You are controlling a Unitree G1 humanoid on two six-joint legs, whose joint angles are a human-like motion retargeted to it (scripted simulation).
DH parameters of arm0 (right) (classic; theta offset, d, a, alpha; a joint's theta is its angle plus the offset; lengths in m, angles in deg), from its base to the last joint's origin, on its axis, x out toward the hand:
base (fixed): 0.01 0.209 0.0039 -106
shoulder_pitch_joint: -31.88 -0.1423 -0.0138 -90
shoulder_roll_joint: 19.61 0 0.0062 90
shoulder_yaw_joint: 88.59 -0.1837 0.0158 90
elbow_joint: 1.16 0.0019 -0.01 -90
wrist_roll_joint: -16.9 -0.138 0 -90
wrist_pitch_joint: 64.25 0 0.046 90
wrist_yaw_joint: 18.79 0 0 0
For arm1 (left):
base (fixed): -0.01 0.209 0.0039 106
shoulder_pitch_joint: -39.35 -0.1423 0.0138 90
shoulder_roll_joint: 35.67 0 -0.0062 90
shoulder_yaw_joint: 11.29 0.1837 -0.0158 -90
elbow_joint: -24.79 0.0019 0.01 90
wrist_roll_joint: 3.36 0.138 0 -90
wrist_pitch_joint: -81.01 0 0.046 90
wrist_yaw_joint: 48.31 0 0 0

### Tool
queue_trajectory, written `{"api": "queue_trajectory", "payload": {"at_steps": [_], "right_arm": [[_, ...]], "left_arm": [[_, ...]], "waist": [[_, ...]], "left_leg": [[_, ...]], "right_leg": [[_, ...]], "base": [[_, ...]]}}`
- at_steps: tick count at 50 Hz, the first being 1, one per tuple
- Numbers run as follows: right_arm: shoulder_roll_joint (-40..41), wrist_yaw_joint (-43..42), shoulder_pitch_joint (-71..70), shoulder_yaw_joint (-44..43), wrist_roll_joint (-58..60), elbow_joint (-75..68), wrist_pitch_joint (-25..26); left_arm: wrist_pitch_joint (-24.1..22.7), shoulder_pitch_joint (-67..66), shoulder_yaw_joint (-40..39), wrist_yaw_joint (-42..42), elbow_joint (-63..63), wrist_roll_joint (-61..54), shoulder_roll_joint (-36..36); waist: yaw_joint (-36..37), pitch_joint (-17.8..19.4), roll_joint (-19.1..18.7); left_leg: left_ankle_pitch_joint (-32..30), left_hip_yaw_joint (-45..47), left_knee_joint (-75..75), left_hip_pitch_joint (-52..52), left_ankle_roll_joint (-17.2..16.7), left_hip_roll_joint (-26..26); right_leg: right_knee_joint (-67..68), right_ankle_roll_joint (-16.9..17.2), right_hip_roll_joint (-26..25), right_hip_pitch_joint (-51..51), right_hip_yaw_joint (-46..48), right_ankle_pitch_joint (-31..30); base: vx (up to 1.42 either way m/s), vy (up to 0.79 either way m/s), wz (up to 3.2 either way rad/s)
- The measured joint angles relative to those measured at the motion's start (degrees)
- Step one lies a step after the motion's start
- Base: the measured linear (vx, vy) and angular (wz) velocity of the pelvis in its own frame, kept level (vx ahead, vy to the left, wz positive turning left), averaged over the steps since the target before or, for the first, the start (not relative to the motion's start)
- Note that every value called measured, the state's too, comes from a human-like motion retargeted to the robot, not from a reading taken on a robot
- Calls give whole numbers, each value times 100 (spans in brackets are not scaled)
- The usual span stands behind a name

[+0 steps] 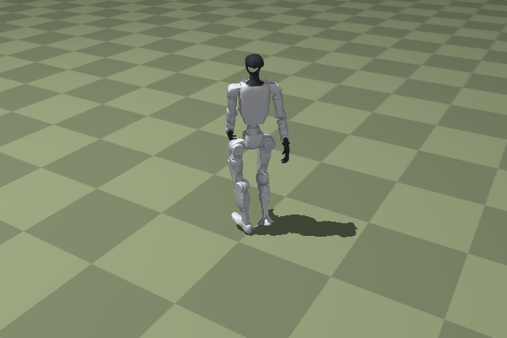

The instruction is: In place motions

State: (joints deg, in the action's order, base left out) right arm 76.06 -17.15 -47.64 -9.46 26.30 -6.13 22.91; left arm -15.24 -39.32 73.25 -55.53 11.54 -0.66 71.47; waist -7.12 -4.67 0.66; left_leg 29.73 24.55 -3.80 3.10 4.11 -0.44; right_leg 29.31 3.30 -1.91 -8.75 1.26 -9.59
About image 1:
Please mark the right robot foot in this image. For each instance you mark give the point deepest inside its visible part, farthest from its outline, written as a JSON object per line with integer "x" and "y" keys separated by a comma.
{"x": 266, "y": 221}

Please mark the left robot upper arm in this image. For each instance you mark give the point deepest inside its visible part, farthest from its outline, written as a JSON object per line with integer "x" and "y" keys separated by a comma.
{"x": 232, "y": 93}

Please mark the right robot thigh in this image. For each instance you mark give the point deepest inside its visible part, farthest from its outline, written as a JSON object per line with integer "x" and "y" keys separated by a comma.
{"x": 263, "y": 156}

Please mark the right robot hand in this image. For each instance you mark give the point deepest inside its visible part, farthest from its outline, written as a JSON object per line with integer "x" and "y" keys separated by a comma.
{"x": 285, "y": 143}

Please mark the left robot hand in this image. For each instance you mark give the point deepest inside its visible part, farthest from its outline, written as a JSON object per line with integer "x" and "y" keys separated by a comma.
{"x": 230, "y": 135}

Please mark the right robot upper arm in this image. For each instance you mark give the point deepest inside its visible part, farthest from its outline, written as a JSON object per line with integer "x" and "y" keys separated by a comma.
{"x": 277, "y": 99}

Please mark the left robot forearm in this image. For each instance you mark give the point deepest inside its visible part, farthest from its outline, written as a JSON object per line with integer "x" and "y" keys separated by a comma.
{"x": 230, "y": 122}

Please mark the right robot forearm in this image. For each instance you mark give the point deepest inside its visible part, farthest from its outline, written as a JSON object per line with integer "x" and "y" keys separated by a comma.
{"x": 283, "y": 129}

